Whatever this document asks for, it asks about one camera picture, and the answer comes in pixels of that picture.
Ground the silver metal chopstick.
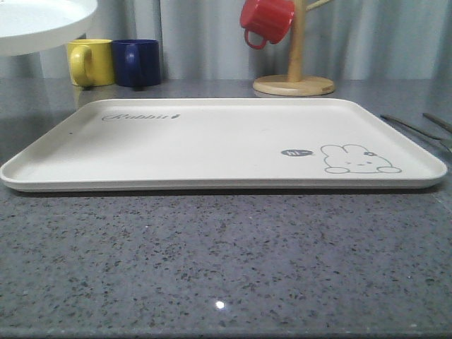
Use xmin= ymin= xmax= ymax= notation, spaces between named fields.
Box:
xmin=423 ymin=113 xmax=452 ymax=133

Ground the silver metal fork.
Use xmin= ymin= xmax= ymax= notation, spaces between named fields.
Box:
xmin=380 ymin=114 xmax=451 ymax=152

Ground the white round plate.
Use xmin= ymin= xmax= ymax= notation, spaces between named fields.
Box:
xmin=1 ymin=0 xmax=97 ymax=57

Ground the beige rabbit serving tray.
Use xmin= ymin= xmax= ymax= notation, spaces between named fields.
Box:
xmin=1 ymin=98 xmax=448 ymax=192

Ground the wooden mug tree stand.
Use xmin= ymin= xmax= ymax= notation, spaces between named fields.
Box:
xmin=253 ymin=0 xmax=335 ymax=97

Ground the dark blue mug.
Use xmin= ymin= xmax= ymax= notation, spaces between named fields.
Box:
xmin=112 ymin=39 xmax=162 ymax=88

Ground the red ribbed mug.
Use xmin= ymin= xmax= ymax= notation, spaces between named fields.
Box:
xmin=239 ymin=0 xmax=295 ymax=49

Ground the yellow mug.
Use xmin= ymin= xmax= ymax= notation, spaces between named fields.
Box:
xmin=67 ymin=39 xmax=115 ymax=87

